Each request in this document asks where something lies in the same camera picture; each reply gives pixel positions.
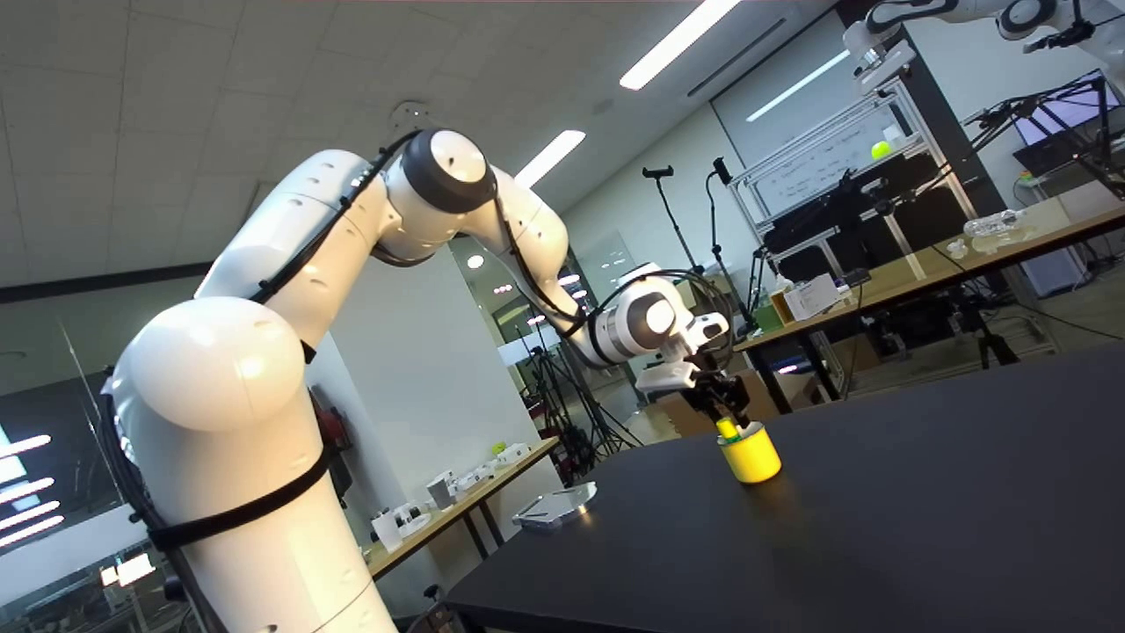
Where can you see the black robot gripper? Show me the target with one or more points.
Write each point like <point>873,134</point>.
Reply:
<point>714,391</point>

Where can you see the green yellow glue stick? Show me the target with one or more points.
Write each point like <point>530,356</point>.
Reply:
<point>729,426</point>

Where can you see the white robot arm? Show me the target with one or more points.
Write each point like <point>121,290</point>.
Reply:
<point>212,400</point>

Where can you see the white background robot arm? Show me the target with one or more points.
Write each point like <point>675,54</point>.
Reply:
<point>1039,25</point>

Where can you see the yellow ceramic cup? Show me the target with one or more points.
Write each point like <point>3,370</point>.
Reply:
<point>754,460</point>

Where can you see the silver metal plate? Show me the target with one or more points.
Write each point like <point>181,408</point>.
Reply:
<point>553,510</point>

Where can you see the yellow tennis ball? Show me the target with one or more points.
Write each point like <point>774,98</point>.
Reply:
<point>879,153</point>

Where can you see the wooden workbench desk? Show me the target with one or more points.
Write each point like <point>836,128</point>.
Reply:
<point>1006,237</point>

